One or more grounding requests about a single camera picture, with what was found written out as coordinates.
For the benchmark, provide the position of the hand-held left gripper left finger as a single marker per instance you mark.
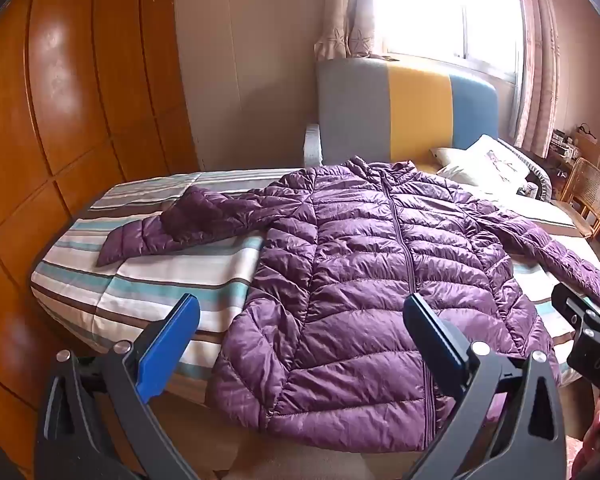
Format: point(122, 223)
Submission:
point(167, 340)

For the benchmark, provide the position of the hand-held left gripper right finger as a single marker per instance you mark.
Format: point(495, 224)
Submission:
point(432, 345)

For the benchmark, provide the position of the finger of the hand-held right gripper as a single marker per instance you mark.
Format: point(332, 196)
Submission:
point(575, 305)

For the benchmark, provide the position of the purple puffer jacket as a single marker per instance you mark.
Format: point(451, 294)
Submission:
point(355, 285)

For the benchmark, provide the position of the bed with striped sheet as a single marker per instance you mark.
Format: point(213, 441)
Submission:
point(145, 285)

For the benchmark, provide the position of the pile of desk clutter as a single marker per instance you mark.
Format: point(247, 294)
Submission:
point(562, 145)

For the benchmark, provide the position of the white deer print pillow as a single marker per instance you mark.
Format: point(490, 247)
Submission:
point(500, 160)

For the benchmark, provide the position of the plain white pillow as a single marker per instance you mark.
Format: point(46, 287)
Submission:
point(450, 160)

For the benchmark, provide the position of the tricolour upholstered sofa bed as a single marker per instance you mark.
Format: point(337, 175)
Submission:
point(420, 110)

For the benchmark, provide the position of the patterned beige curtain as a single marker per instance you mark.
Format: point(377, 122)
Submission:
point(347, 10)
point(535, 60)

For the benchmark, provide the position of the wooden wardrobe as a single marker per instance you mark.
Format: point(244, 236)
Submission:
point(55, 110)

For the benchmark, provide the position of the bright window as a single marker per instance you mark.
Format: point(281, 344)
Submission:
point(445, 10)

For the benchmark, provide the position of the grey padded bed rail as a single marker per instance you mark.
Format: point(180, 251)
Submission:
point(542, 175)

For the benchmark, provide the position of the white padded bed rail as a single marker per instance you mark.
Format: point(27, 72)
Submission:
point(311, 147)

